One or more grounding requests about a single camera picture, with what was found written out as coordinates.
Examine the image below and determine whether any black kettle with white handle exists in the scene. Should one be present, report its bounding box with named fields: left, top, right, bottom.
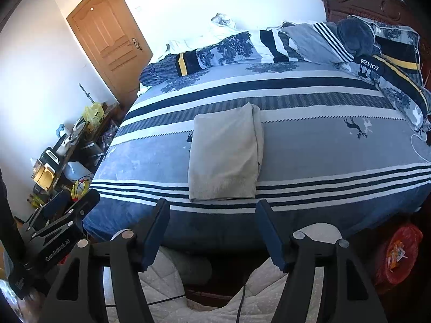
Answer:
left=39, top=146, right=63, bottom=173

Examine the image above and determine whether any yellow plastic bag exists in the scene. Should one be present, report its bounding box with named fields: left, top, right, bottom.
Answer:
left=84, top=103, right=103, bottom=124

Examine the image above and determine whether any white knit sweater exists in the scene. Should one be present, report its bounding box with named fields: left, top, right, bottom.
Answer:
left=188, top=103, right=265, bottom=203

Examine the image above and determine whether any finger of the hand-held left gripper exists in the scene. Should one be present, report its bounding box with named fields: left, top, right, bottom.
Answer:
left=22, top=191, right=101, bottom=242
left=35, top=190, right=88, bottom=218

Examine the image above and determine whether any yellow and red shopping bag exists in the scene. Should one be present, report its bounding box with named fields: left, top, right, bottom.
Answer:
left=71, top=178, right=92, bottom=200

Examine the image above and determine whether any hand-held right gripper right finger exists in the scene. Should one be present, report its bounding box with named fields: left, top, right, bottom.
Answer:
left=256, top=199, right=389, bottom=323

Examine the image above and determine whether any black cable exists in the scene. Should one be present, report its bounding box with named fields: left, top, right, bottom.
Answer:
left=235, top=272, right=250, bottom=323

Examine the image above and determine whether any thin metal stick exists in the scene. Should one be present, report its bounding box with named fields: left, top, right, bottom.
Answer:
left=78, top=83, right=94, bottom=105

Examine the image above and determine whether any wooden door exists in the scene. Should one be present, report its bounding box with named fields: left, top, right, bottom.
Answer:
left=66, top=0, right=154, bottom=108

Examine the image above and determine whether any patterned pillow with yellow stripe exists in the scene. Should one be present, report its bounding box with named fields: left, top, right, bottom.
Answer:
left=347, top=15, right=431, bottom=136

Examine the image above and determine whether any white plastic jug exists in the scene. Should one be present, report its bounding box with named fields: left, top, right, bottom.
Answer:
left=64, top=161, right=90, bottom=183

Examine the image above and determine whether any grey striped pillow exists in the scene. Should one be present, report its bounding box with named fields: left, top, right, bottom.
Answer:
left=281, top=22, right=354, bottom=65

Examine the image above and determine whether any white steam iron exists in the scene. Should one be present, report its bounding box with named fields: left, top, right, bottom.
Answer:
left=55, top=124, right=89, bottom=154

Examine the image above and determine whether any rolled patterned blue quilt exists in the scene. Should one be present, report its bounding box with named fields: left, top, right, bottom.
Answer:
left=140, top=30, right=300, bottom=87

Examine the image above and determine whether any dark wooden side table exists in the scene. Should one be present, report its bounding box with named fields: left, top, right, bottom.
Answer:
left=27, top=103, right=122, bottom=209

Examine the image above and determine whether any white duvet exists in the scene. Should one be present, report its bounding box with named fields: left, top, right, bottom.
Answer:
left=162, top=13, right=251, bottom=56

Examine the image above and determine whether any blue striped bed blanket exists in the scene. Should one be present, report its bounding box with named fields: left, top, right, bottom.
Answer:
left=82, top=59, right=431, bottom=243

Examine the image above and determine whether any dark wooden headboard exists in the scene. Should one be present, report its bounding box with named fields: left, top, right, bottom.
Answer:
left=319, top=0, right=431, bottom=43

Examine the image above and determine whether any red plastic bag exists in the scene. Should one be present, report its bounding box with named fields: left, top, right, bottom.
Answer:
left=375, top=224, right=423, bottom=289

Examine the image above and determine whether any white cable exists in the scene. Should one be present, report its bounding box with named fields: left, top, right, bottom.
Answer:
left=410, top=132, right=431, bottom=157

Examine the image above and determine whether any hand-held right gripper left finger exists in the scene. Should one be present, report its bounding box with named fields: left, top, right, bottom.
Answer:
left=37, top=199, right=171, bottom=323

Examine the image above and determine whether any dark blue garment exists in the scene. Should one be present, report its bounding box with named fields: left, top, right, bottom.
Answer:
left=337, top=18, right=382, bottom=58

